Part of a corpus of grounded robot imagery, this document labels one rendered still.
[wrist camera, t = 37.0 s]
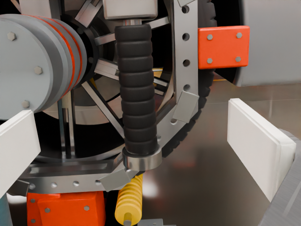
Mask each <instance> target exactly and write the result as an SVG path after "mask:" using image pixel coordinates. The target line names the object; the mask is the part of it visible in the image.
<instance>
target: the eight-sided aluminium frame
mask: <svg viewBox="0 0 301 226"><path fill-rule="evenodd" d="M170 2H171V30H172V69H173V97H172V98H171V99H170V100H169V101H168V103H167V104H166V105H165V106H164V107H163V108H162V109H161V110H160V111H159V112H158V113H157V114H156V122H155V123H156V125H157V135H156V136H157V141H158V144H159V145H160V146H161V148H162V147H163V146H164V145H165V144H166V143H167V142H168V141H169V140H170V139H171V138H172V137H173V136H174V135H175V134H176V133H177V132H178V131H179V130H180V129H181V128H182V127H183V126H184V125H185V124H186V123H189V121H190V119H191V118H192V117H193V116H194V115H195V114H196V113H197V112H198V99H199V95H198V0H170ZM182 8H184V9H185V13H183V12H182V10H181V9H182ZM183 34H185V38H184V39H182V35H183ZM184 60H186V61H185V62H184V63H183V61H184ZM138 172H139V171H134V170H130V169H127V168H126V167H125V166H124V165H123V157H122V152H121V153H120V154H119V155H118V156H117V157H116V158H115V159H114V160H99V161H76V162H61V163H46V164H30V165H29V166H28V167H27V168H26V169H25V170H24V171H23V173H22V174H21V175H20V176H19V177H18V179H17V180H16V181H15V182H14V183H13V184H12V186H11V187H10V188H9V189H8V190H7V191H6V192H7V193H8V194H10V195H11V196H24V197H26V196H27V193H36V194H56V193H71V192H87V191H106V192H109V191H111V190H121V189H122V188H123V187H124V186H125V185H126V184H127V183H129V182H131V179H132V178H133V177H134V176H135V175H136V174H137V173H138Z"/></svg>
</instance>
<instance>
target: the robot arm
mask: <svg viewBox="0 0 301 226"><path fill-rule="evenodd" d="M227 141H228V143H229V144H230V146H231V147H232V148H233V150H234V151H235V153H236V154H237V155H238V157H239V158H240V160H241V161H242V163H243V164H244V166H245V167H246V168H247V170H248V171H249V173H250V174H251V175H252V177H253V178H254V180H255V181H256V183H257V184H258V185H259V187H260V188H261V190H262V191H263V193H264V194H265V196H266V197H267V198H268V200H269V201H270V204H269V206H268V208H267V210H266V211H265V213H264V215H263V217H262V219H261V221H260V222H259V224H258V226H301V141H300V140H299V139H298V138H297V137H295V136H294V135H292V134H291V133H290V132H288V131H285V130H282V129H277V128H276V127H275V126H273V125H272V124H271V123H270V122H269V121H267V120H266V119H265V118H263V117H262V116H261V115H259V114H258V113H257V112H255V111H254V110H253V109H252V108H250V107H249V106H248V105H247V104H245V103H244V102H243V101H241V100H240V99H239V98H236V99H230V100H229V101H228V137H227ZM40 152H41V149H40V145H39V139H38V133H37V129H36V124H35V119H34V113H33V112H32V111H31V110H22V111H21V112H20V113H18V114H17V115H15V116H14V117H12V118H11V119H9V120H8V121H6V122H5V123H3V124H2V125H0V198H1V197H2V196H3V195H4V194H5V192H6V191H7V190H8V189H9V188H10V187H11V186H12V184H13V183H14V182H15V181H16V180H17V179H18V177H19V176H20V175H21V174H22V173H23V171H24V170H25V169H26V168H27V167H28V166H29V164H30V163H31V162H32V161H33V160H34V159H35V158H36V156H37V155H38V154H39V153H40Z"/></svg>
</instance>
